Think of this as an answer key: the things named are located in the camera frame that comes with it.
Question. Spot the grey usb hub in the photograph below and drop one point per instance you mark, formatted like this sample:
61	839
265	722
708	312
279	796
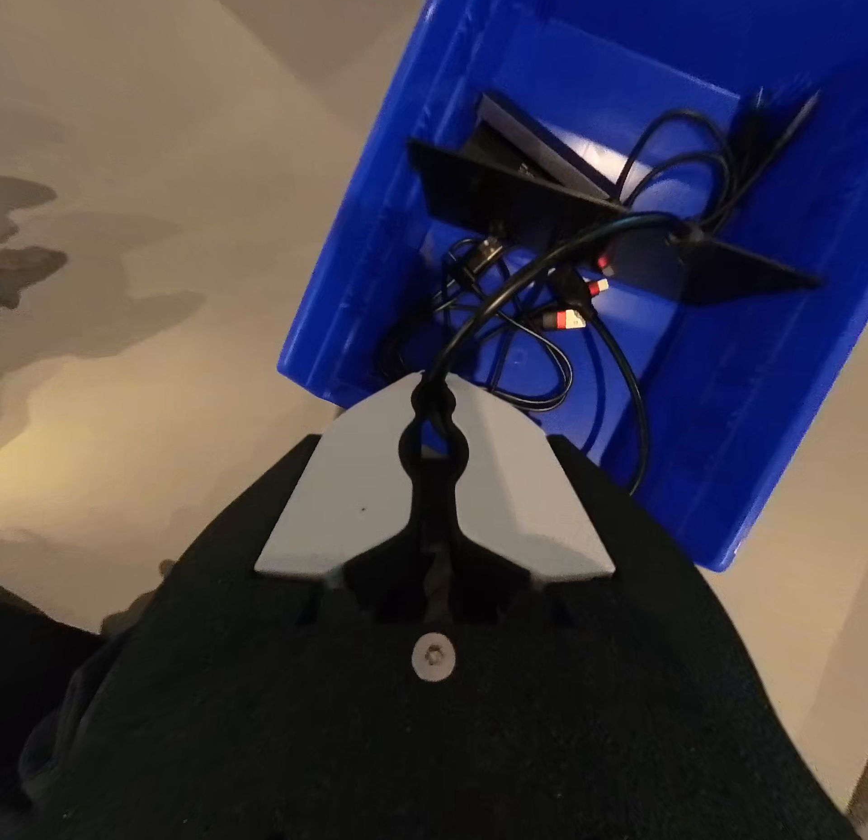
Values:
542	142

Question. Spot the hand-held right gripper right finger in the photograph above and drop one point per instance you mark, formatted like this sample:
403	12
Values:
529	501

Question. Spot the blue plastic bin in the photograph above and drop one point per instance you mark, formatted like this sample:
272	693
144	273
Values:
746	413

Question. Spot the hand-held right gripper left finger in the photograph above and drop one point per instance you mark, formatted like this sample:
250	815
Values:
339	487

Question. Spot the dark cloth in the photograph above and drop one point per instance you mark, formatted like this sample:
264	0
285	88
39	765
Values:
41	684

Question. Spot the black divider panel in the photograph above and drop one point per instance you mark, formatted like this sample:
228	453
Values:
461	189

